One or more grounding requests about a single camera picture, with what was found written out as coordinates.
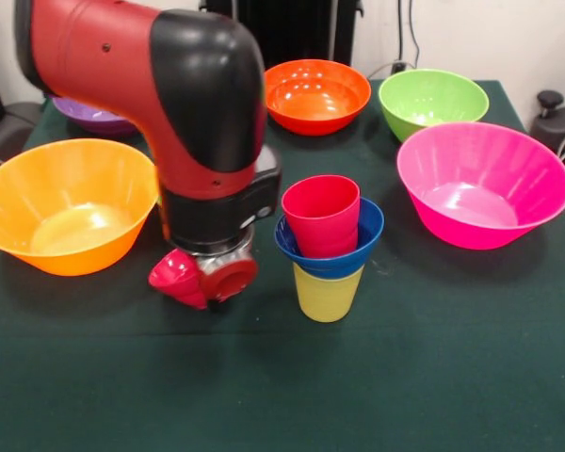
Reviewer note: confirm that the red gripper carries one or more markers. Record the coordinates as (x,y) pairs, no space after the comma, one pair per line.
(230,278)

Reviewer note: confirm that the small red bowl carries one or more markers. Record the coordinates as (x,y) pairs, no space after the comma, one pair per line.
(176,278)

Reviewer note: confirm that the yellow translucent cup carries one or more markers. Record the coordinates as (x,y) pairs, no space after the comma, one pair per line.
(327,296)

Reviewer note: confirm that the red cup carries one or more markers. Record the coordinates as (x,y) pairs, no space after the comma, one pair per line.
(322,216)

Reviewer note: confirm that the small blue bowl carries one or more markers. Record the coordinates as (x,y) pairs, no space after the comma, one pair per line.
(369,230)

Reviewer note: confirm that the orange bowl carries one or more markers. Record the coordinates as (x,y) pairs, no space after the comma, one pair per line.
(315,99)

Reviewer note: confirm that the large pink bowl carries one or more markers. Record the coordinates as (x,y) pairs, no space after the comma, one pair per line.
(485,188)

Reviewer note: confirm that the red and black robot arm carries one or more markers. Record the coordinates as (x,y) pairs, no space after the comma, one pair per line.
(179,94)

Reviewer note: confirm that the dark green tablecloth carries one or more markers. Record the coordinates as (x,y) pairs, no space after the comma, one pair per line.
(282,376)

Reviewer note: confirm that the large yellow-orange bowl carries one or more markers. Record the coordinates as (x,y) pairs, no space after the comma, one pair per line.
(70,202)

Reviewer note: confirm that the purple bowl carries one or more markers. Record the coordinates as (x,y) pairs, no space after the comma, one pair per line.
(89,117)

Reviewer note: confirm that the large light green bowl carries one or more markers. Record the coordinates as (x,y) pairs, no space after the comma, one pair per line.
(428,99)

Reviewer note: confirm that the black power plug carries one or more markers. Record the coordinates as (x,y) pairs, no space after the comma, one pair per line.
(399,66)

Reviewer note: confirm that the black round base with knob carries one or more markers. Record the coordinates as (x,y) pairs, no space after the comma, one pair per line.
(560,127)

